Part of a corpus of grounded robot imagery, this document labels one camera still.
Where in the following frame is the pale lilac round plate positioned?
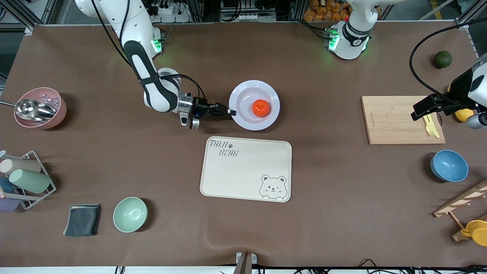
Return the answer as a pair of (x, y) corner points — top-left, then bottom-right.
(229, 80), (280, 131)

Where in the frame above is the orange mandarin fruit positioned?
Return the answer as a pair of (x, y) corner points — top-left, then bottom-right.
(251, 99), (271, 118)

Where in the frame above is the yellow plastic fork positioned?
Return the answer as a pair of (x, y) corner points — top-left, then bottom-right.
(422, 114), (437, 137)

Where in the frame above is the dark green lime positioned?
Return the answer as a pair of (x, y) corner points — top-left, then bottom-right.
(434, 51), (453, 69)

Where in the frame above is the bamboo cutting board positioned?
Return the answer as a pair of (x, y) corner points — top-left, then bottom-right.
(361, 95), (446, 146)

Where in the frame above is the blue bowl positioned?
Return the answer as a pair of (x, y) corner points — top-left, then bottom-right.
(430, 150), (469, 183)

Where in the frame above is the cream bear print tray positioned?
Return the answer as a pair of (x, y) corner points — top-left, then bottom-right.
(200, 136), (293, 203)

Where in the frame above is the wooden peg drying rack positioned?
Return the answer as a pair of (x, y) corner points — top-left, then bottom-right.
(433, 179), (487, 242)

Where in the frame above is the white power strip with plugs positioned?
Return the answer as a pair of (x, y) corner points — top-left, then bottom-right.
(146, 0), (191, 19)

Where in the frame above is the mint green bowl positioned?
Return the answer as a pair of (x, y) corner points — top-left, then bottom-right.
(113, 196), (148, 233)

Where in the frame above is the yellow cup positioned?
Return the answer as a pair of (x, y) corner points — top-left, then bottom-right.
(460, 220), (487, 247)

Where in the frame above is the pink bowl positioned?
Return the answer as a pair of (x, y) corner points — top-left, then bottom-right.
(14, 87), (67, 130)

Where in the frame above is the bag of orange snacks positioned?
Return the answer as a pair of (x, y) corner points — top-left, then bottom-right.
(303, 0), (352, 22)

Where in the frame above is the dark grey folded cloth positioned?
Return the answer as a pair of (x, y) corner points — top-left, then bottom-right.
(63, 204), (102, 237)

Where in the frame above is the metal scoop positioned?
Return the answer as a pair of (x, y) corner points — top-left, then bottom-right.
(0, 98), (57, 122)

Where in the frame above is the mint green cup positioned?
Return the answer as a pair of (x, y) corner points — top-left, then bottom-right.
(9, 169), (51, 194)

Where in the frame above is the beige cup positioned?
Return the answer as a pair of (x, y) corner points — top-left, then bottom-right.
(0, 158), (41, 176)

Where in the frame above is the purple cup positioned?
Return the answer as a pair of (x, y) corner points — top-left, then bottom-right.
(0, 194), (20, 212)

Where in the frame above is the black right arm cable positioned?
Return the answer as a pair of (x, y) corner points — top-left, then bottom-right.
(91, 0), (206, 100)

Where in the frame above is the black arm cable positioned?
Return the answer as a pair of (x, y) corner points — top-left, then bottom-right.
(409, 19), (487, 107)
(91, 0), (206, 100)

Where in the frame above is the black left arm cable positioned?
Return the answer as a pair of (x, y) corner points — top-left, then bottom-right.
(409, 19), (487, 107)

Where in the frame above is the metal table edge bracket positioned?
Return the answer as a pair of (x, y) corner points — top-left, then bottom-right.
(236, 252), (257, 274)

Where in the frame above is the grey wire cup rack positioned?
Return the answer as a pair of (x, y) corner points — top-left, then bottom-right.
(0, 150), (57, 210)

